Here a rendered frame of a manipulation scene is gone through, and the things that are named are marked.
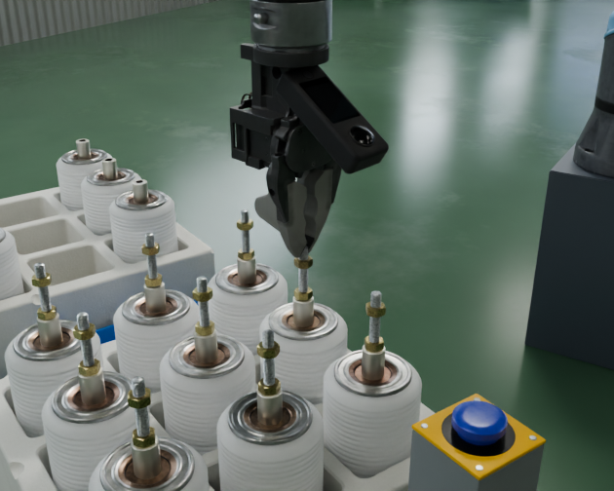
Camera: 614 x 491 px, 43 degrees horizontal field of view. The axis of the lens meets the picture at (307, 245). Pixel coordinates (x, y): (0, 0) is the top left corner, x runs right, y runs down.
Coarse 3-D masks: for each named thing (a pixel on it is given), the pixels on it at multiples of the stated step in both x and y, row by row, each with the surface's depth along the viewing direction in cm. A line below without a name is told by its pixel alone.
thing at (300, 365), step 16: (336, 336) 82; (288, 352) 80; (304, 352) 80; (320, 352) 81; (336, 352) 82; (288, 368) 81; (304, 368) 81; (320, 368) 82; (288, 384) 82; (304, 384) 82; (320, 384) 82; (320, 400) 83
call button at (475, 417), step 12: (456, 408) 58; (468, 408) 58; (480, 408) 58; (492, 408) 58; (456, 420) 57; (468, 420) 57; (480, 420) 57; (492, 420) 57; (504, 420) 57; (468, 432) 56; (480, 432) 56; (492, 432) 56; (504, 432) 56; (480, 444) 56
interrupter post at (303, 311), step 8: (312, 296) 83; (296, 304) 82; (304, 304) 82; (312, 304) 83; (296, 312) 83; (304, 312) 82; (312, 312) 83; (296, 320) 83; (304, 320) 83; (312, 320) 83
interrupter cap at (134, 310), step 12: (132, 300) 88; (144, 300) 88; (168, 300) 88; (180, 300) 88; (132, 312) 85; (144, 312) 86; (168, 312) 86; (180, 312) 85; (144, 324) 83; (156, 324) 83
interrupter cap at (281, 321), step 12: (276, 312) 85; (288, 312) 86; (324, 312) 85; (276, 324) 83; (288, 324) 84; (312, 324) 84; (324, 324) 83; (336, 324) 83; (288, 336) 81; (300, 336) 81; (312, 336) 81; (324, 336) 81
